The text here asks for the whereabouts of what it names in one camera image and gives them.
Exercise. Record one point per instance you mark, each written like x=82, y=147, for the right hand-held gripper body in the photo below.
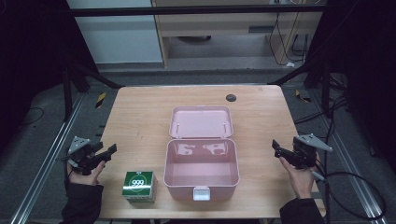
x=305, y=151

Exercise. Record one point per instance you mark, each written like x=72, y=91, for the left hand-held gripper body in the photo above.
x=81, y=153

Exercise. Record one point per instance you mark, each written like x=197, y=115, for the green and white medicine box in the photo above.
x=138, y=186

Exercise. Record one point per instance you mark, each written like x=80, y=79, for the pink plastic storage box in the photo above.
x=200, y=161

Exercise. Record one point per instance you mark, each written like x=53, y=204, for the person's left hand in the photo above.
x=85, y=178

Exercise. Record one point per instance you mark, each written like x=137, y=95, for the person's right hand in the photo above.
x=300, y=182

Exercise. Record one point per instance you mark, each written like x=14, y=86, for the yellow and black tape strip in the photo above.
x=100, y=100
x=302, y=96

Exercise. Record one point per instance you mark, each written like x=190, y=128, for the round dark table grommet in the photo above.
x=231, y=98

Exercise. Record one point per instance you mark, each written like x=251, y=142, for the white cabinet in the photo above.
x=118, y=39

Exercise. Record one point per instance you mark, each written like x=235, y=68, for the light wooden desk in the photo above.
x=218, y=23

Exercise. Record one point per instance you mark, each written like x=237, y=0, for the aluminium floor rail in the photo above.
x=351, y=168
x=46, y=158

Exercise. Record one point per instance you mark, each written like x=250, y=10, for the black frame strut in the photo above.
x=81, y=74
x=311, y=73

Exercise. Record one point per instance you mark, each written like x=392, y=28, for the white wall plug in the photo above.
x=290, y=64

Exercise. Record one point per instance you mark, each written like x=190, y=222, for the black horizontal frame bar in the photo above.
x=186, y=11

